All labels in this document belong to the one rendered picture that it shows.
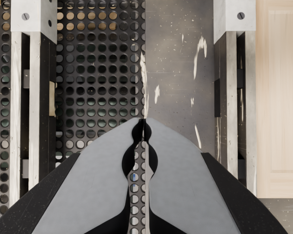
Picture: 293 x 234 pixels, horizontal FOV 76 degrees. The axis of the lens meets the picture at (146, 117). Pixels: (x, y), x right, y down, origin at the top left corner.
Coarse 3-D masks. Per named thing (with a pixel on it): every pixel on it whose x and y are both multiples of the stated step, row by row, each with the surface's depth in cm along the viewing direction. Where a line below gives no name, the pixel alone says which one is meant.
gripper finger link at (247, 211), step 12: (204, 156) 8; (216, 168) 8; (216, 180) 7; (228, 180) 7; (228, 192) 7; (240, 192) 7; (228, 204) 6; (240, 204) 6; (252, 204) 6; (240, 216) 6; (252, 216) 6; (264, 216) 6; (240, 228) 6; (252, 228) 6; (264, 228) 6; (276, 228) 6
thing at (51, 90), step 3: (51, 84) 43; (51, 87) 43; (51, 90) 43; (51, 93) 43; (51, 96) 43; (51, 99) 43; (51, 102) 43; (51, 105) 43; (51, 108) 43; (51, 111) 43; (51, 114) 43
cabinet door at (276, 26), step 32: (256, 0) 43; (288, 0) 43; (256, 32) 43; (288, 32) 43; (256, 64) 43; (288, 64) 43; (256, 96) 43; (288, 96) 43; (256, 128) 43; (288, 128) 43; (288, 160) 43; (288, 192) 43
